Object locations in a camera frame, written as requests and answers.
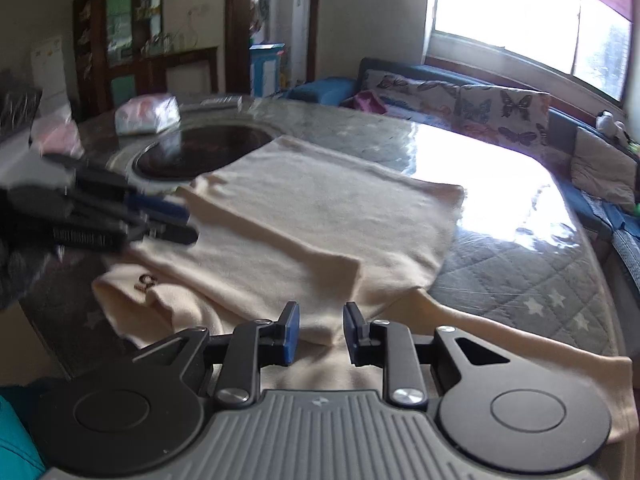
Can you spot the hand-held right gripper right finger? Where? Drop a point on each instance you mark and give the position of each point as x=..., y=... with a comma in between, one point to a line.
x=351, y=335

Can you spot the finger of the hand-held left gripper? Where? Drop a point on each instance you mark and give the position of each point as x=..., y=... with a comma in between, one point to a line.
x=167, y=234
x=155, y=206

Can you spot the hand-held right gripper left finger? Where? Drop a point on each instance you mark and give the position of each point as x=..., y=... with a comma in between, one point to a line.
x=291, y=335

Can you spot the cream knit sweater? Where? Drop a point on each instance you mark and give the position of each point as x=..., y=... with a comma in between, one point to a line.
x=300, y=210

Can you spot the pink plastic bag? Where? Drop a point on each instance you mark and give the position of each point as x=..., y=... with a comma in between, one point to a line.
x=57, y=139

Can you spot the white plastic bag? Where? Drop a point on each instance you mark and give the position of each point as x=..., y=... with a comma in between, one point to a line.
x=147, y=115

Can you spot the dark mesh object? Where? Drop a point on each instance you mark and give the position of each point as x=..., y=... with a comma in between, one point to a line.
x=17, y=110

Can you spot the grey flat object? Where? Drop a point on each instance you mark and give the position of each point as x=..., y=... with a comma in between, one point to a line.
x=212, y=102

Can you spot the teal chair back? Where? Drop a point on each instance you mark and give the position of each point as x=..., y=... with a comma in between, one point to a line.
x=123, y=91

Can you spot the white appliance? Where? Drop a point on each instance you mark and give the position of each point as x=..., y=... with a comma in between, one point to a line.
x=49, y=70

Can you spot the grey quilted star tablecloth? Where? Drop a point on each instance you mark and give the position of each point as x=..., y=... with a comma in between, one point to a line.
x=500, y=280

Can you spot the dark wooden display cabinet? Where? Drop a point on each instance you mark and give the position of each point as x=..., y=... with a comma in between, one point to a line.
x=130, y=35

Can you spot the blue and white box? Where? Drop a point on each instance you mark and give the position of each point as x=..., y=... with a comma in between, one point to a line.
x=267, y=70

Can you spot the teal cloth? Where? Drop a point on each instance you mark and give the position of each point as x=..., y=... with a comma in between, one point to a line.
x=15, y=440

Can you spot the magenta cloth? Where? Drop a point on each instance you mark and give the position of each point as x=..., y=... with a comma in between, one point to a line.
x=370, y=102

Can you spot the butterfly print cushion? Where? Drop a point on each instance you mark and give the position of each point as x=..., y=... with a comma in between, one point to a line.
x=415, y=92
x=500, y=115

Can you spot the grey pillow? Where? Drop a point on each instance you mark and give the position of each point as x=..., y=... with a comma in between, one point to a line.
x=602, y=167

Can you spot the white plush toy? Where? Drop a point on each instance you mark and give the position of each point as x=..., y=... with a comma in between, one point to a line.
x=611, y=124

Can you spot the window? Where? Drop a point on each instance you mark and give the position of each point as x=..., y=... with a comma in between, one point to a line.
x=500, y=5

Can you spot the dark wooden door frame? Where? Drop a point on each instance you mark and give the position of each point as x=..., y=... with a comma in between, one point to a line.
x=232, y=25

